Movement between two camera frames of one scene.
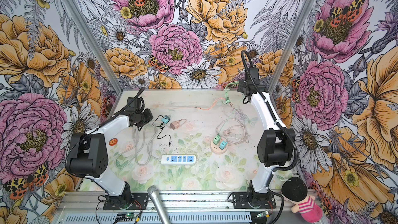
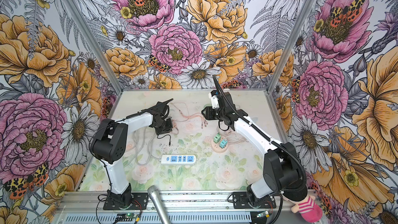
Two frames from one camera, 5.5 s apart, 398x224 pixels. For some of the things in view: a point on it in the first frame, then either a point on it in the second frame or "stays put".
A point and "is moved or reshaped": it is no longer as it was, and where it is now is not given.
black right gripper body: [242, 84] -> [217, 114]
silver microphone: [153, 191] stays put
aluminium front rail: [183, 207] stays put
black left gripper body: [143, 117] -> [164, 126]
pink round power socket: [215, 148] stays put
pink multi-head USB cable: [202, 108] is moved or reshaped
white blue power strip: [178, 159] stays put
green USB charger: [216, 139] stays put
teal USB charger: [223, 144] stays put
